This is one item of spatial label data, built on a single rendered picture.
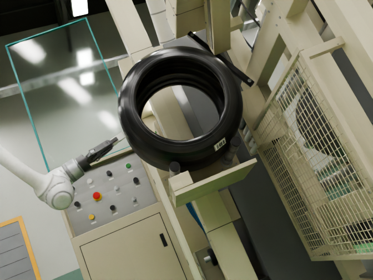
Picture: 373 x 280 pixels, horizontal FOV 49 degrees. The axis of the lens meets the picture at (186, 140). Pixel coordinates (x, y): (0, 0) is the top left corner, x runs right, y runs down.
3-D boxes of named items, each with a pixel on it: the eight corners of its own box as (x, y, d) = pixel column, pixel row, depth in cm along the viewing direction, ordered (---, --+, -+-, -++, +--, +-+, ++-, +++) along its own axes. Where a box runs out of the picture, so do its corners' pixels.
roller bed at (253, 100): (250, 156, 222) (227, 109, 230) (275, 146, 224) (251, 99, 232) (257, 146, 203) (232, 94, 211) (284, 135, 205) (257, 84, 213)
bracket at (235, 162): (167, 197, 202) (160, 179, 204) (240, 166, 207) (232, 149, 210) (167, 196, 199) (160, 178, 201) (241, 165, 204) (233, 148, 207)
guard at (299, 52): (311, 261, 197) (248, 133, 215) (314, 259, 197) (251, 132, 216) (416, 258, 111) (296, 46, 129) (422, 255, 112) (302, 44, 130)
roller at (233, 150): (226, 167, 205) (220, 161, 205) (232, 161, 206) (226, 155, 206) (236, 148, 171) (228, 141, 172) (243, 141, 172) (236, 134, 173)
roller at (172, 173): (169, 179, 202) (179, 178, 202) (170, 188, 201) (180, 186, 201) (168, 161, 169) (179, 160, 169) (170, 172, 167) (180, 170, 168)
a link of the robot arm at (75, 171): (65, 168, 182) (76, 160, 184) (76, 184, 180) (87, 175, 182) (59, 163, 174) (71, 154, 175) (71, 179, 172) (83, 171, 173)
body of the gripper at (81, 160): (72, 156, 175) (90, 144, 177) (76, 161, 183) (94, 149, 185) (81, 170, 173) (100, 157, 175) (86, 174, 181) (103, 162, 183)
